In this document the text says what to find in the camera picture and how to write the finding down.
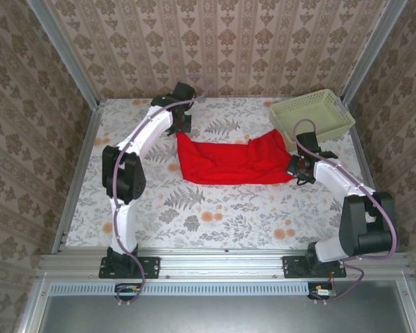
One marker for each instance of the red t-shirt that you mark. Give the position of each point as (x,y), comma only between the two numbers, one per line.
(229,163)

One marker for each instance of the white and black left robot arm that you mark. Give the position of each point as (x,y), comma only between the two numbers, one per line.
(125,173)

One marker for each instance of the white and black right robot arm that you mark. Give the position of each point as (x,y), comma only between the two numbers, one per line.
(364,222)

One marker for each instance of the pale green plastic basket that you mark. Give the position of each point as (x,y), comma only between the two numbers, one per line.
(319,111)

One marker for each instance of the floral table cover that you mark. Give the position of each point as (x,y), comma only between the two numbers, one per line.
(229,215)

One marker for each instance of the grey metal panel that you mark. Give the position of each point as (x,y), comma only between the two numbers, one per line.
(229,315)

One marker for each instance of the aluminium right table side rail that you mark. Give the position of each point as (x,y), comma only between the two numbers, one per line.
(365,166)

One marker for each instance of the aluminium table side rail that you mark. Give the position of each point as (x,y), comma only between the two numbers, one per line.
(365,166)
(86,152)

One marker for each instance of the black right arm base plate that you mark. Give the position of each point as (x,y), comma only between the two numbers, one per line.
(293,267)

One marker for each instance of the aluminium left table side rail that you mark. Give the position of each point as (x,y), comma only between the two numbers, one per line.
(86,152)

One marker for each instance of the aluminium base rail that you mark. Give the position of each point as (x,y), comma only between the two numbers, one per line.
(222,263)

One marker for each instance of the aluminium left frame post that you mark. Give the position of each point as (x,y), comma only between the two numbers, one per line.
(66,55)

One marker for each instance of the aluminium frame post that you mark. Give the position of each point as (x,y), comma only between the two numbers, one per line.
(371,52)
(66,55)

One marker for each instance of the aluminium right frame post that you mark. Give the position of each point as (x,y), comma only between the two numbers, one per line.
(371,52)

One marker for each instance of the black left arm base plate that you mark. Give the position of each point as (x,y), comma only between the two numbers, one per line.
(149,267)

